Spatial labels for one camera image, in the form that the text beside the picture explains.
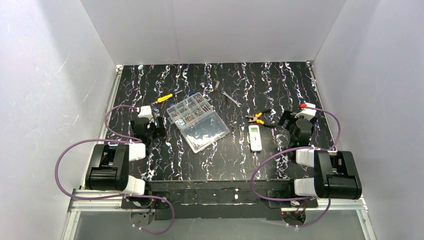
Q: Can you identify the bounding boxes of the white remote control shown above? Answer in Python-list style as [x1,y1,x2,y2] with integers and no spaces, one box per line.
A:
[248,125,263,152]

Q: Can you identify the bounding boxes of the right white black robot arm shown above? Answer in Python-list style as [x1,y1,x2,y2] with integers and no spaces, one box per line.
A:
[278,111,362,200]

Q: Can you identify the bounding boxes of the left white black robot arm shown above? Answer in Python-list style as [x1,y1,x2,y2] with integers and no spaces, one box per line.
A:
[85,116,166,195]

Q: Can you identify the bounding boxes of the clear plastic screw box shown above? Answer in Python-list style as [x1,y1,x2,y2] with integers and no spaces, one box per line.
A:
[166,92,230,153]

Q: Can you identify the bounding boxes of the silver open-end wrench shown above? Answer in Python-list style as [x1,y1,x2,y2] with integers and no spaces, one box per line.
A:
[221,90,242,108]

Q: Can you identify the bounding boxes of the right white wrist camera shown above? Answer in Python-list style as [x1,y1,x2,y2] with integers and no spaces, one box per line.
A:
[294,103,317,121]

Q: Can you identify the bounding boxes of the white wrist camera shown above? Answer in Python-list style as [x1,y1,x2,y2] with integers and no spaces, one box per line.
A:
[137,105,153,120]
[294,103,317,121]

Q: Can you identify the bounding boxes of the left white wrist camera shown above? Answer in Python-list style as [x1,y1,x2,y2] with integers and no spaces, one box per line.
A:
[137,105,153,120]

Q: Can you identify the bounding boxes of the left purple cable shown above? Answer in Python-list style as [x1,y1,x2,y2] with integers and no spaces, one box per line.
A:
[54,104,176,236]

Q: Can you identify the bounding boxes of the yellow handled screwdriver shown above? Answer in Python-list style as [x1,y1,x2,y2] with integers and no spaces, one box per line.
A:
[150,90,182,105]

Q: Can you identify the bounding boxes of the orange handled pliers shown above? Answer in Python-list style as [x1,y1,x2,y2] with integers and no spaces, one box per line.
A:
[245,108,276,128]

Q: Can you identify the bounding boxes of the black front mounting rail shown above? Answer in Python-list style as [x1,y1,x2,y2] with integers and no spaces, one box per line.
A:
[120,179,319,221]

